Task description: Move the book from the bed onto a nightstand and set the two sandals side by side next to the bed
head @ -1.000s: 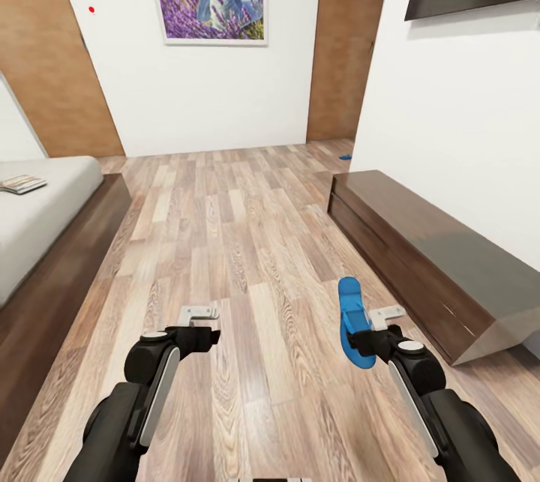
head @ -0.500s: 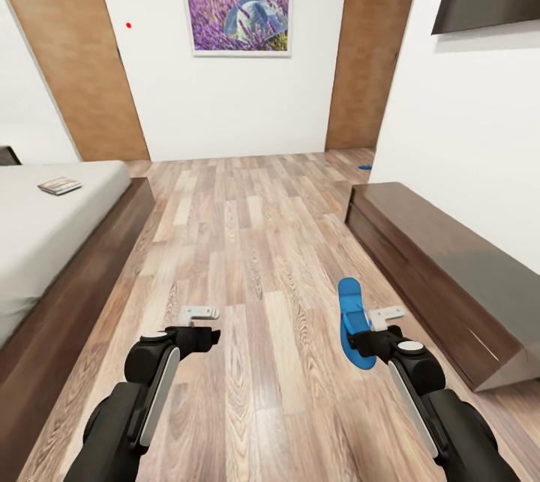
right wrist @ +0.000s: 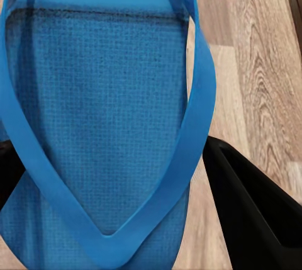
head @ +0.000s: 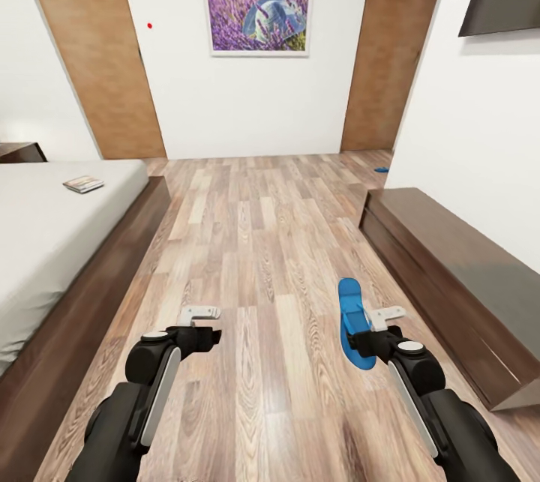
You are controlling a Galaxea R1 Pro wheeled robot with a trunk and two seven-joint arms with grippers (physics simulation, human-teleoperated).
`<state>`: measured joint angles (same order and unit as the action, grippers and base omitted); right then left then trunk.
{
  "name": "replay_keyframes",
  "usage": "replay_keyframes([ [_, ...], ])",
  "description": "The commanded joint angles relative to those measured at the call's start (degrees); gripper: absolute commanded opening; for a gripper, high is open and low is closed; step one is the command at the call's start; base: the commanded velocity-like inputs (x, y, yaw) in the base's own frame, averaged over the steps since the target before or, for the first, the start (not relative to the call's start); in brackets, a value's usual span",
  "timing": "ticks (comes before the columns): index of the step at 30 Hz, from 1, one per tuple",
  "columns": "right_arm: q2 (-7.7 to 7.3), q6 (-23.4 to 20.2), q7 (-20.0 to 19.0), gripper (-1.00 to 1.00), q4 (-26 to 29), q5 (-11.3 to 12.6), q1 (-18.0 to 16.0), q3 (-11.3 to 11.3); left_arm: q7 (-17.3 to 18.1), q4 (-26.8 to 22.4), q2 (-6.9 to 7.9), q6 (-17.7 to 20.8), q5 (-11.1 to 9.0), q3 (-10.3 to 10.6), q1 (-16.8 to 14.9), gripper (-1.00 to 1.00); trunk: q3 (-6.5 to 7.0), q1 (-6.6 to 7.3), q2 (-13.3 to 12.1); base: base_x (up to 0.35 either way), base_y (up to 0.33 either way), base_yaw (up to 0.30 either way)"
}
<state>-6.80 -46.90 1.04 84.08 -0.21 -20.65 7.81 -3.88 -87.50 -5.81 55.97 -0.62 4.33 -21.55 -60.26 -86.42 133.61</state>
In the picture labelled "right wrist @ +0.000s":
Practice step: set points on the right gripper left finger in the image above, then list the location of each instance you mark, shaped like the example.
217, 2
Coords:
11, 170

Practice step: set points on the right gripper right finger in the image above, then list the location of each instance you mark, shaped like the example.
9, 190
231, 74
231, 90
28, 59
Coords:
261, 223

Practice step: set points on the sandal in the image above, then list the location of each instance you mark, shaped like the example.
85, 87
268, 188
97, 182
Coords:
93, 96

